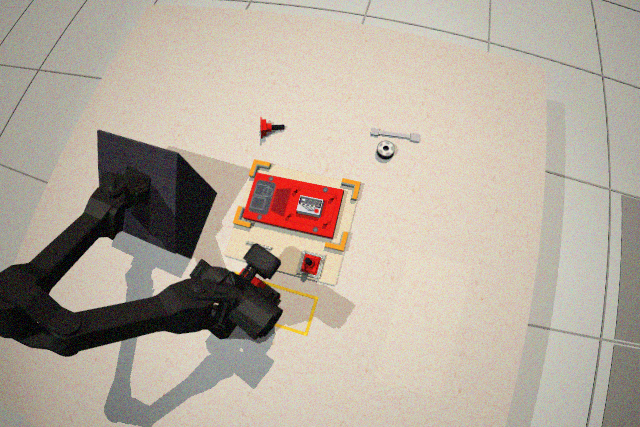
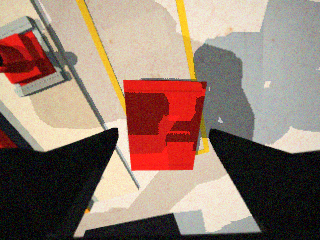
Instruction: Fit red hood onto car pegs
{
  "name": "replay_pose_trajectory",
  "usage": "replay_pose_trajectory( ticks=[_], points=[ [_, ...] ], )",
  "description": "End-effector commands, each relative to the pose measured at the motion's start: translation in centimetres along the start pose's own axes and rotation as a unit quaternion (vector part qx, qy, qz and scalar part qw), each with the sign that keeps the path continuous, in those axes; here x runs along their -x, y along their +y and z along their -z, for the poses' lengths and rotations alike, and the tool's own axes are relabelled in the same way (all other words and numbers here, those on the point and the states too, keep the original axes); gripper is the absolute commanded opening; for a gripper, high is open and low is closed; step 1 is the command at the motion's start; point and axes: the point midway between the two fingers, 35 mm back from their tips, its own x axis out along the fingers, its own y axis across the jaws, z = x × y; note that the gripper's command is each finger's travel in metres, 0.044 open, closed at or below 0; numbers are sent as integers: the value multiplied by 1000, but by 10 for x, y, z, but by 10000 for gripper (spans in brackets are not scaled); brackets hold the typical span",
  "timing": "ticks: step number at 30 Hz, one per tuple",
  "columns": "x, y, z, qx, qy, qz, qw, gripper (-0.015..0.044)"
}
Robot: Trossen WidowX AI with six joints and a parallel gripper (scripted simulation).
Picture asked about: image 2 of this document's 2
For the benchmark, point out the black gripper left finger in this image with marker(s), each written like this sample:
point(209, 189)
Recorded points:
point(58, 184)

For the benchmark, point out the yellow rectangular frame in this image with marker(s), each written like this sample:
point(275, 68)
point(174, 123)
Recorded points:
point(188, 49)

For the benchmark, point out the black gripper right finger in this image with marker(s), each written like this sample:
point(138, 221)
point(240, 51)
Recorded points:
point(276, 186)

